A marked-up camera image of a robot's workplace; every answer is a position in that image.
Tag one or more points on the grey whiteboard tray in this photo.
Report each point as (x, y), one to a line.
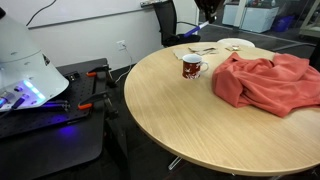
(150, 3)

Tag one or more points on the black perforated breadboard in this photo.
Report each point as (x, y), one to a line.
(50, 113)

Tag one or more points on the white wall outlet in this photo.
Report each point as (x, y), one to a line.
(121, 45)

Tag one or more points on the red mug white inside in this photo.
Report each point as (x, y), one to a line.
(190, 68)

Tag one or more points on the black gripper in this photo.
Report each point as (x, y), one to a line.
(209, 4)

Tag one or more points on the orange red cloth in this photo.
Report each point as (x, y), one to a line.
(266, 83)

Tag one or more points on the white cabinet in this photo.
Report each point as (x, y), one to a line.
(256, 18)

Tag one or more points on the metal table leg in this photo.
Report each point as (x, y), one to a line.
(174, 163)

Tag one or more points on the grey metal frame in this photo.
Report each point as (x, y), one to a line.
(310, 20)

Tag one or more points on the purple capped white marker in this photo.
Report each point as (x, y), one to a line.
(196, 29)

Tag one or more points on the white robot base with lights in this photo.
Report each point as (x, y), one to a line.
(23, 60)

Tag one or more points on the brown paper napkin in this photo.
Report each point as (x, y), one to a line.
(182, 53)
(204, 50)

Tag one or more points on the black office chair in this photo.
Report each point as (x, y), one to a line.
(168, 23)

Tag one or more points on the small card packet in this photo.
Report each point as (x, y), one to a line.
(233, 48)

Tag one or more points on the black cart table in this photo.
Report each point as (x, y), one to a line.
(50, 150)

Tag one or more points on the blue bin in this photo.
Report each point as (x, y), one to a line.
(283, 23)

